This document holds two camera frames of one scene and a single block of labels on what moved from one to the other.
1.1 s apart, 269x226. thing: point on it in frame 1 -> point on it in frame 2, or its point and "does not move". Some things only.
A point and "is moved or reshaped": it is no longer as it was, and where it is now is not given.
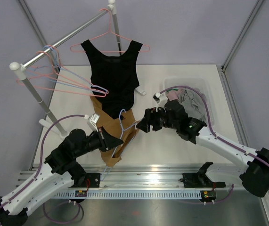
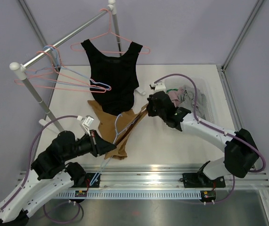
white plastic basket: x=197 y=83 does not move
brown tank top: x=125 y=129 is moved or reshaped
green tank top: x=175 y=89 does not move
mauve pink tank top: x=174 y=95 does not move
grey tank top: x=193 y=102 does not move
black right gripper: x=152 y=116 -> x=150 y=112
